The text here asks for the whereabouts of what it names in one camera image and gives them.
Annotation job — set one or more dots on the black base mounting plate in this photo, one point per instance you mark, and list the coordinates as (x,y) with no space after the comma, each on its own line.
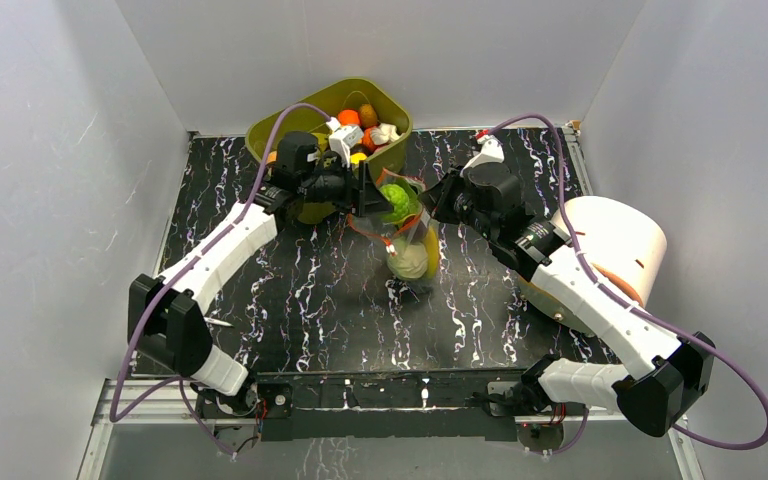
(487,403)

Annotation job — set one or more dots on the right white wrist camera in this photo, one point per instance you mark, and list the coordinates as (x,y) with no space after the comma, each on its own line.
(490,151)

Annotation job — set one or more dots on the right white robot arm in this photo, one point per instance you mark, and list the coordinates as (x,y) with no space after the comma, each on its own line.
(660,375)

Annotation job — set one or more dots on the brown kiwi fruit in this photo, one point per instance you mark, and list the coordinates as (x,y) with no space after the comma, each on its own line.
(368,116)

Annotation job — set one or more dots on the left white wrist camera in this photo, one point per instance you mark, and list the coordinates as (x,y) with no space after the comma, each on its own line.
(343,139)

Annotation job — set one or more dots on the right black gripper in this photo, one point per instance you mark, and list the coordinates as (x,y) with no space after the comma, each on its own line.
(441,201)

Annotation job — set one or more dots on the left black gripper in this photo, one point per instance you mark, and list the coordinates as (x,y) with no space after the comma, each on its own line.
(369,201)

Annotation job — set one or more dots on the round orange fruit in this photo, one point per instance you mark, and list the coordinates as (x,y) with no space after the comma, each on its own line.
(349,117)

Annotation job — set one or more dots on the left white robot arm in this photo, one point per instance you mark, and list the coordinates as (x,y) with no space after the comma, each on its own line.
(167,313)

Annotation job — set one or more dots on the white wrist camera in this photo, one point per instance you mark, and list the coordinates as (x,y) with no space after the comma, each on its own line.
(490,151)
(343,139)

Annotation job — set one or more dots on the yellow banana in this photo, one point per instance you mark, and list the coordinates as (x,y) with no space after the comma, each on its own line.
(432,249)

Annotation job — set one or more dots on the olive green plastic bin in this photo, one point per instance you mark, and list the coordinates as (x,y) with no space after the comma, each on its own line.
(348,93)

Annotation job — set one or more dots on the clear zip top bag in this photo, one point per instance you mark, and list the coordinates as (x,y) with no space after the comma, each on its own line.
(409,235)

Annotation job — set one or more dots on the wrinkled orange red fruit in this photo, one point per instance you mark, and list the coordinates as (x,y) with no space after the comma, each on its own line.
(368,143)

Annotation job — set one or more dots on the white orange cylinder drum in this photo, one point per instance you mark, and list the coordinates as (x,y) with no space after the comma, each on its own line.
(620,242)

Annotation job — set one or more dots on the green leafy vegetable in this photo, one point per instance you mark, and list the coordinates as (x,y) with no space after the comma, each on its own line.
(413,186)

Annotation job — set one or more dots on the green bumpy lime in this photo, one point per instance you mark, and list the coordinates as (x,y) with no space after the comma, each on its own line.
(399,201)

